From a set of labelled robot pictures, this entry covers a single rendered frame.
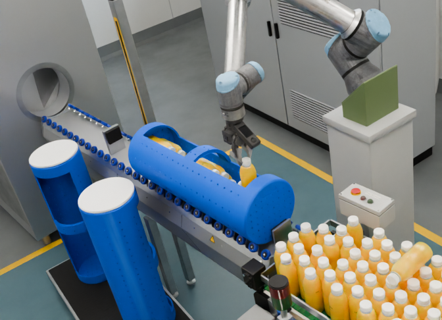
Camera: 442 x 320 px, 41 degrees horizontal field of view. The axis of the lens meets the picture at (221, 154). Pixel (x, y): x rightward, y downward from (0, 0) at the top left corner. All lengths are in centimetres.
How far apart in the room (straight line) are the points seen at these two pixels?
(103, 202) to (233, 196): 74
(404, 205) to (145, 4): 520
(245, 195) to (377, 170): 86
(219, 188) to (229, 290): 135
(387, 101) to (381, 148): 22
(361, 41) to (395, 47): 116
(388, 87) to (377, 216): 77
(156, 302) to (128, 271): 28
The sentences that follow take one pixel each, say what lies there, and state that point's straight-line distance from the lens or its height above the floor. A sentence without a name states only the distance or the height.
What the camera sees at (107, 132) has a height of 108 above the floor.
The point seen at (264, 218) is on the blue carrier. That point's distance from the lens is 237.
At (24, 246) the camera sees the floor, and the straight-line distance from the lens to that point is 462.
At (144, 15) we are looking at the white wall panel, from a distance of 771.
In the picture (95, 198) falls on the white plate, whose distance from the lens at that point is 287.
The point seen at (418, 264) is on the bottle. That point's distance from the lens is 207.
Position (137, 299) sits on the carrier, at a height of 46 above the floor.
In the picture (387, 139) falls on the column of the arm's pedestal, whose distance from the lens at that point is 290.
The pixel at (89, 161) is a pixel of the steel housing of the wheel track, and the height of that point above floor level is 87.
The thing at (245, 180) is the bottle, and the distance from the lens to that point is 236.
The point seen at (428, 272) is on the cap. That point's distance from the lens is 211.
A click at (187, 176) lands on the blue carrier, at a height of 118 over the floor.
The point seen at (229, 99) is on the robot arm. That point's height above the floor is 160.
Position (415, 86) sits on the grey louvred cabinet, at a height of 65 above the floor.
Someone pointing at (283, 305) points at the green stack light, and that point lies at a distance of 189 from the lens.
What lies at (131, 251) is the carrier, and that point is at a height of 76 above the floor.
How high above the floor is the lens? 257
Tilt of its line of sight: 32 degrees down
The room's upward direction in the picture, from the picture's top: 12 degrees counter-clockwise
